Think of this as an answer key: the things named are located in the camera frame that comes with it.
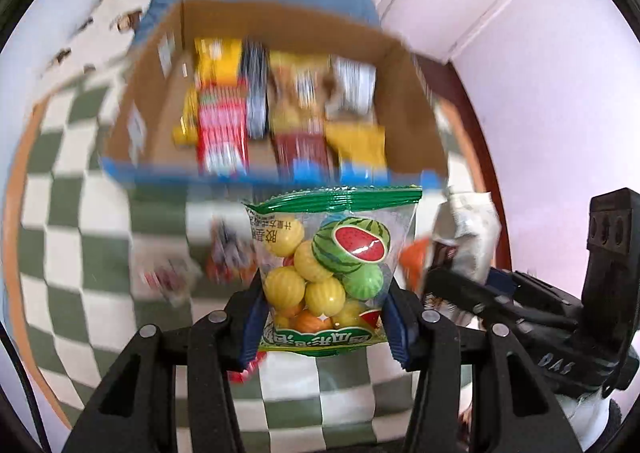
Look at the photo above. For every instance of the green checkered mat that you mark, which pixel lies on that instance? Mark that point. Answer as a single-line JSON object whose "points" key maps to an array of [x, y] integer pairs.
{"points": [[75, 233]]}

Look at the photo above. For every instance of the white wafer packet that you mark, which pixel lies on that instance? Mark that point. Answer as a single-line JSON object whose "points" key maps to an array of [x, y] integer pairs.
{"points": [[352, 83]]}

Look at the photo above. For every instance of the long red snack packet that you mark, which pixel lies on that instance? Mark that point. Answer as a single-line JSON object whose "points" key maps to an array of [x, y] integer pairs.
{"points": [[222, 133]]}

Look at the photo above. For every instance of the green gumball candy bag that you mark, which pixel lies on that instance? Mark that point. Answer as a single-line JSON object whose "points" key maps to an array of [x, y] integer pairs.
{"points": [[340, 258]]}

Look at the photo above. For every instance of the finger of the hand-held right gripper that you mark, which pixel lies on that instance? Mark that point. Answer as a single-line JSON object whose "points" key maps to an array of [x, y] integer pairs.
{"points": [[530, 290], [465, 293]]}

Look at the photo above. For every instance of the bear print pillow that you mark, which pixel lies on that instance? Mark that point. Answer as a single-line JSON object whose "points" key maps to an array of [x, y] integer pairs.
{"points": [[105, 18]]}

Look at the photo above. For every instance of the clear biscuit bag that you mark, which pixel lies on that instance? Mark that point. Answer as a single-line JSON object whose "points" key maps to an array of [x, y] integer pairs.
{"points": [[297, 93]]}

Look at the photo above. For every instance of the small white candy packet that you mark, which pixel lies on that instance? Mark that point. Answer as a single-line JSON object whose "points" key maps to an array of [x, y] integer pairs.
{"points": [[167, 279]]}

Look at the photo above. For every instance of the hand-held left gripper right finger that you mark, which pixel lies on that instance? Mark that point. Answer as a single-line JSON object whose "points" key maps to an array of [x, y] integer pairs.
{"points": [[395, 328]]}

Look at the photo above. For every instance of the white blue snack packet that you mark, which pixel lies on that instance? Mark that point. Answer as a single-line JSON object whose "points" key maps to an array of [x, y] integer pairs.
{"points": [[470, 233]]}

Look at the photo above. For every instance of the large yellow black packet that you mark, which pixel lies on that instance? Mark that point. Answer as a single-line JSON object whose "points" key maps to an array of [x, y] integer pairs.
{"points": [[215, 60]]}

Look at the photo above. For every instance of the small yellow snack packet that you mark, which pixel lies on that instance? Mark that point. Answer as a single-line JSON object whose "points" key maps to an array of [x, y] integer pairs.
{"points": [[357, 145]]}

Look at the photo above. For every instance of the dark red square packet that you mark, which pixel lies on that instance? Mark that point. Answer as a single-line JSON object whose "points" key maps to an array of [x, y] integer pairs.
{"points": [[300, 153]]}

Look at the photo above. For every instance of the red triangular snack packet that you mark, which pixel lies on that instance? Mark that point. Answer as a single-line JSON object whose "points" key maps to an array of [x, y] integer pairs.
{"points": [[247, 369]]}

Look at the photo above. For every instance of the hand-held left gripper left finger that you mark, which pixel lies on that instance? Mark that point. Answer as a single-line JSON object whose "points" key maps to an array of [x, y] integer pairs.
{"points": [[252, 328]]}

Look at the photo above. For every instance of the panda print snack packet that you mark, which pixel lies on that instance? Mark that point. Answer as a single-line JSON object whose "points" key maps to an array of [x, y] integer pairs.
{"points": [[227, 238]]}

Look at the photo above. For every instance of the printed cardboard box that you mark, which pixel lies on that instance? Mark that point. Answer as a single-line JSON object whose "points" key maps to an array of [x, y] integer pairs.
{"points": [[160, 98]]}

